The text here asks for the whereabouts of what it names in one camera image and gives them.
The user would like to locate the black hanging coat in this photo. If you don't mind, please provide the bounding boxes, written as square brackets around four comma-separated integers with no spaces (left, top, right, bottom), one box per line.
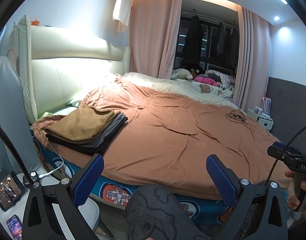
[184,15,206,64]

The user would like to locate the smartphone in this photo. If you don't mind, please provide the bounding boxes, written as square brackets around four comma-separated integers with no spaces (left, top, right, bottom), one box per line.
[6,214,23,240]

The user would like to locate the cream padded headboard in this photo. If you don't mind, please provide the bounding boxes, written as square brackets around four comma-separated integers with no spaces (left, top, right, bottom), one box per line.
[8,15,131,125]

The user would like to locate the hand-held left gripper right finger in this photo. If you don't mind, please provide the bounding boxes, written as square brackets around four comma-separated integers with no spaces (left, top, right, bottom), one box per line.
[206,154,291,240]

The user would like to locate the striped paper bag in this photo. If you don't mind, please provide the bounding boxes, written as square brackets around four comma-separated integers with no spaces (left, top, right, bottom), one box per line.
[260,92,271,117]

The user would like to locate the white charging cable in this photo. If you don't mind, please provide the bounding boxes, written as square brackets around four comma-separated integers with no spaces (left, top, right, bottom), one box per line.
[38,155,66,179]

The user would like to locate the white hanging garment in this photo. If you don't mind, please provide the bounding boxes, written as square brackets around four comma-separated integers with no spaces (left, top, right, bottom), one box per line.
[112,0,133,33]

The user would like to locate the orange-brown blanket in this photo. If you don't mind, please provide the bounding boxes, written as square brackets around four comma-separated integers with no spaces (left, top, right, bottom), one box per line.
[33,76,288,200]

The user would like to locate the right hand-held gripper black cable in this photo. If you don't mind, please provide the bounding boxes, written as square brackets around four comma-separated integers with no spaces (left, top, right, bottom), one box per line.
[265,124,306,188]

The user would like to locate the floral clothes heap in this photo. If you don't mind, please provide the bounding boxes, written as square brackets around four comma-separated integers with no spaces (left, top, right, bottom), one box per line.
[205,70,236,89]

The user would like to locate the dark hanging clothes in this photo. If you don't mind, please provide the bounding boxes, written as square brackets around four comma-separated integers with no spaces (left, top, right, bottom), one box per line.
[217,21,240,54]

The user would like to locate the dark glass window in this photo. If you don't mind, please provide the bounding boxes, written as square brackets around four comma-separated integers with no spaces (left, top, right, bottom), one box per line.
[174,0,240,75]

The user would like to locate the black tablet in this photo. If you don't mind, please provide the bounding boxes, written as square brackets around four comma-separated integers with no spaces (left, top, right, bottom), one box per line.
[0,171,27,212]

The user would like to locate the hand-held gripper black cable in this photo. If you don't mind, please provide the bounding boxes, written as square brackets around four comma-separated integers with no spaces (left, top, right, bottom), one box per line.
[265,124,306,188]
[0,119,35,188]

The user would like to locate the person's right hand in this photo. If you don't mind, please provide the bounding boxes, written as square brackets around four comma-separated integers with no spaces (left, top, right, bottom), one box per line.
[284,170,306,210]

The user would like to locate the brown plush toy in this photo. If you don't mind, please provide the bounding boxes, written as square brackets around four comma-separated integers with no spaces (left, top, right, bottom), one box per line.
[187,66,205,79]

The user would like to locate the person's leg in grey pants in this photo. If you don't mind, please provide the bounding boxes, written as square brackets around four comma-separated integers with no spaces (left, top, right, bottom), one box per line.
[125,184,212,240]

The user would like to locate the black coiled cable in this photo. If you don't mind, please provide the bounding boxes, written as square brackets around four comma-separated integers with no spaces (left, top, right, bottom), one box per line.
[225,110,250,124]

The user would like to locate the left hand-held gripper black cable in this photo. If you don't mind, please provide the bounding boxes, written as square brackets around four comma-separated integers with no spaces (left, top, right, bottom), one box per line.
[0,119,35,188]

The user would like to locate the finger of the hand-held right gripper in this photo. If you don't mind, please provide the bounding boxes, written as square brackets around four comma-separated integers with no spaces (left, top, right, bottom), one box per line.
[267,141,302,167]

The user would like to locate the pink cloth pile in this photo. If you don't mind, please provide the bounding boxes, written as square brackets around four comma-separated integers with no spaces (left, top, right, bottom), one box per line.
[194,76,217,86]

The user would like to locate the white nightstand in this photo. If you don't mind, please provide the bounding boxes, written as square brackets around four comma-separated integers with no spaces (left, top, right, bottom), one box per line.
[247,108,274,130]

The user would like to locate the cream duvet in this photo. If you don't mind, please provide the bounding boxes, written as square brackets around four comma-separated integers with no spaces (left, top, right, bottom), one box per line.
[122,72,233,105]

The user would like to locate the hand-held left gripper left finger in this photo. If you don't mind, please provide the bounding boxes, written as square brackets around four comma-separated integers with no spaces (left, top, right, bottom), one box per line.
[20,154,105,240]

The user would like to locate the cream plush toy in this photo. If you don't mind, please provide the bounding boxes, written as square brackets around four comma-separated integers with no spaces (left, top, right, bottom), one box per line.
[171,68,193,80]

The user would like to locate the pink curtain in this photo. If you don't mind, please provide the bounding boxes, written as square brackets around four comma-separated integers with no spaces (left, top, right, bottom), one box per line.
[129,0,182,79]
[237,6,272,112]

